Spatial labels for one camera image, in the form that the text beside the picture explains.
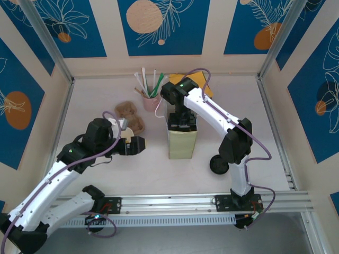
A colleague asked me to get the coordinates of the white paper coffee cup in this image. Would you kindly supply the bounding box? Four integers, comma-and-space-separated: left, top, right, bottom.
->
120, 126, 135, 141

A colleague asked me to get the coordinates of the pale green paper bag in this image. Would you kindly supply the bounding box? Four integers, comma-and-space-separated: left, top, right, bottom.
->
155, 98, 199, 160

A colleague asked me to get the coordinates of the yellow paper napkin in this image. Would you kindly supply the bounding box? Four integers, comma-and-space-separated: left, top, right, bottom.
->
168, 70, 214, 101

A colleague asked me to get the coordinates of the brown pulp cup carrier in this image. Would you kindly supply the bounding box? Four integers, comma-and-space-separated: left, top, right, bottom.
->
114, 102, 146, 134

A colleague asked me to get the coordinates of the green straw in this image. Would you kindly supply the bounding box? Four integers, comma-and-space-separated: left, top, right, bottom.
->
149, 75, 163, 98
153, 72, 164, 93

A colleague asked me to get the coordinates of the pink straw holder cup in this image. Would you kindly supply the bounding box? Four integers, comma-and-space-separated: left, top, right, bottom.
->
143, 93, 161, 113

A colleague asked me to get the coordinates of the black plastic cup lid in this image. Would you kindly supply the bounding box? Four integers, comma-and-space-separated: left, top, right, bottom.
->
209, 155, 230, 175

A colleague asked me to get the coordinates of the small black controller board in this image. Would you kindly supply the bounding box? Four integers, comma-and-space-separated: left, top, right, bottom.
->
235, 211, 263, 230
84, 212, 107, 226

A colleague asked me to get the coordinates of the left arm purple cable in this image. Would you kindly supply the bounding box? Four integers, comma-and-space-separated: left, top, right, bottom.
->
1, 111, 123, 254

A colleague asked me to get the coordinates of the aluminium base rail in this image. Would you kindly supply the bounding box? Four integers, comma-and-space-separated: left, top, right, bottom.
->
22, 190, 316, 218

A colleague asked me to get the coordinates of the white slotted cable duct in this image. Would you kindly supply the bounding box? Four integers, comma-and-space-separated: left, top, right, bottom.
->
33, 213, 237, 229

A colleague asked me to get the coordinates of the aluminium frame post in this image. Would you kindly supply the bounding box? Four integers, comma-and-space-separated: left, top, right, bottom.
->
18, 0, 75, 83
258, 0, 308, 80

